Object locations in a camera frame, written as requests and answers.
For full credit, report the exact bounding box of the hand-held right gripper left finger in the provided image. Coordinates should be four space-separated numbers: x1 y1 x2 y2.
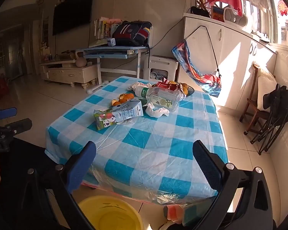
14 141 97 230

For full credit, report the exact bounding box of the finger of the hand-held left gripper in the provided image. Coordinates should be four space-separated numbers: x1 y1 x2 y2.
5 118 33 135
0 108 18 125

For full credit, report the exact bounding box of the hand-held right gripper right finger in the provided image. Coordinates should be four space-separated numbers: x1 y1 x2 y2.
192 140 276 230

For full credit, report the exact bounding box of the yellow plastic basin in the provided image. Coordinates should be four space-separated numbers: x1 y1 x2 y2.
77 196 144 230

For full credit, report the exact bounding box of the green and blue milk carton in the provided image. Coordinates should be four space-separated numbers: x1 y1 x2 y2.
94 100 142 131

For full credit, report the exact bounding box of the white tissue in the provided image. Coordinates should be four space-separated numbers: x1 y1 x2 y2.
145 103 170 118
127 81 153 91

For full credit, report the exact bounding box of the large clear plastic bottle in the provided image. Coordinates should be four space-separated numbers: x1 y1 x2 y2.
146 86 186 112

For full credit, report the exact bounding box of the red snack wrapper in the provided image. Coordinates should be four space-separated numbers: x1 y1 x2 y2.
152 80 171 88

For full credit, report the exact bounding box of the small green-label plastic bottle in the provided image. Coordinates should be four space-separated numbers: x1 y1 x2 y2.
133 87 154 100

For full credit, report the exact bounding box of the blue checked plastic tablecloth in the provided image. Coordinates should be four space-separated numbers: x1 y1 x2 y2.
45 76 228 205

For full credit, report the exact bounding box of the dark fruit bowl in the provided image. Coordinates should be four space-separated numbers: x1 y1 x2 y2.
175 83 195 97

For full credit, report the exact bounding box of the cream television cabinet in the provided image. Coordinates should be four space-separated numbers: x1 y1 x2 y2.
39 59 98 87

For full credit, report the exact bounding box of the wooden chair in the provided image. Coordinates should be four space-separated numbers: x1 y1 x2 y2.
239 62 274 135

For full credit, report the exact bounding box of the black folding chair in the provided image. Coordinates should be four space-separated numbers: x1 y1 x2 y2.
244 84 288 156

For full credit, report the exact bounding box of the colourful printed tote bag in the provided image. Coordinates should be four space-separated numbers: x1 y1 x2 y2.
171 25 222 98

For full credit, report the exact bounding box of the white cushion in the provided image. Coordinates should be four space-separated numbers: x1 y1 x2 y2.
254 63 277 112

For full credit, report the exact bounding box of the white stool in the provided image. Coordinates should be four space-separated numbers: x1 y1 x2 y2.
143 55 178 81

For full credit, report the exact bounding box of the white cabinet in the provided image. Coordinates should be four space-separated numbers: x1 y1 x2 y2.
178 13 277 112

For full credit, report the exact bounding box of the blue study desk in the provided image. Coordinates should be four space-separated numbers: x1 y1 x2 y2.
75 45 149 94

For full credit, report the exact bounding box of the row of books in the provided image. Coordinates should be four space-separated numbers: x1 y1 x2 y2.
94 17 116 40

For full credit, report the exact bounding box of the navy and red backpack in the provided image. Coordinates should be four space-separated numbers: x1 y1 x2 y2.
112 21 152 47

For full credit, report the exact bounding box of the white boombox radio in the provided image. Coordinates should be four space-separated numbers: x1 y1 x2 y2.
224 8 248 27

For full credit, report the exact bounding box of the orange picture box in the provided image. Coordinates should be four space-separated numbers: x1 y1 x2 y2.
211 6 225 21

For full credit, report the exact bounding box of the black bag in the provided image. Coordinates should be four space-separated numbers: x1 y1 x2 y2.
190 6 210 18

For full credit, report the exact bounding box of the red window decoration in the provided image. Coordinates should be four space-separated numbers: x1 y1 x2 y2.
278 0 288 17

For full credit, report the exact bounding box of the black wall television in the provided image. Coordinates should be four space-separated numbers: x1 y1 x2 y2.
52 0 95 36

